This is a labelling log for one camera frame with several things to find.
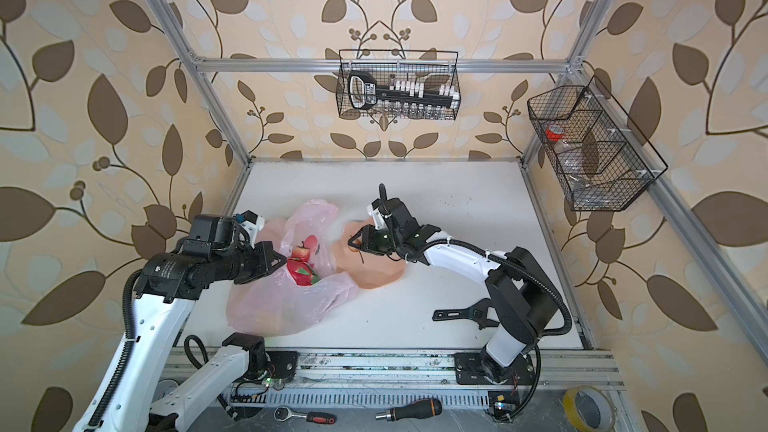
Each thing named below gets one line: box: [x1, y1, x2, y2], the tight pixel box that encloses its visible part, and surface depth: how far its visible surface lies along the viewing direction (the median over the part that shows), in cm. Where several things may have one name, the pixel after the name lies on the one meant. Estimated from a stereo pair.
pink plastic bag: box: [226, 200, 359, 339], surface depth 74 cm
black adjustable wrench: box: [432, 298, 500, 330], surface depth 84 cm
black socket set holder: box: [348, 71, 460, 110], surface depth 84 cm
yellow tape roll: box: [562, 385, 617, 432], surface depth 68 cm
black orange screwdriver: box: [375, 398, 443, 422], surface depth 68 cm
